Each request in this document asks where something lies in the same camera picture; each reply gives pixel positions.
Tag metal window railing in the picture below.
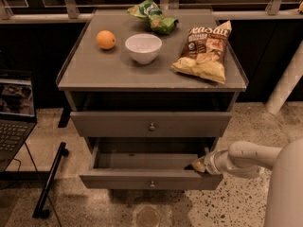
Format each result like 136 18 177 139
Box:
0 0 303 23

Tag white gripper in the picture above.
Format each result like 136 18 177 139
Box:
191 150 228 175

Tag white bowl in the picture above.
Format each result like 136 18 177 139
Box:
125 34 162 64

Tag orange fruit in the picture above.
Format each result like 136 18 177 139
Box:
96 30 116 50

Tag green chip bag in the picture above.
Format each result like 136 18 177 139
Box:
127 0 178 35

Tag grey top drawer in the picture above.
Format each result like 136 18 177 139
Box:
70 112 231 137

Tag brown sea salt chip bag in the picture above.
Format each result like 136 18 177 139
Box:
171 21 232 84

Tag black laptop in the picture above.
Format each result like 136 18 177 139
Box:
0 69 37 172

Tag grey drawer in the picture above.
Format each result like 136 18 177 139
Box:
70 112 231 137
80 137 223 190

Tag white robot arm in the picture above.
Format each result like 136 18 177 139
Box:
191 138 303 227

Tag white diagonal post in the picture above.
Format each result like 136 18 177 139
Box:
265 42 303 114

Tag black stand leg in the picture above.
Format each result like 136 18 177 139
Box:
32 142 69 218

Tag grey drawer cabinet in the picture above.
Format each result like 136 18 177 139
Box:
56 9 249 194

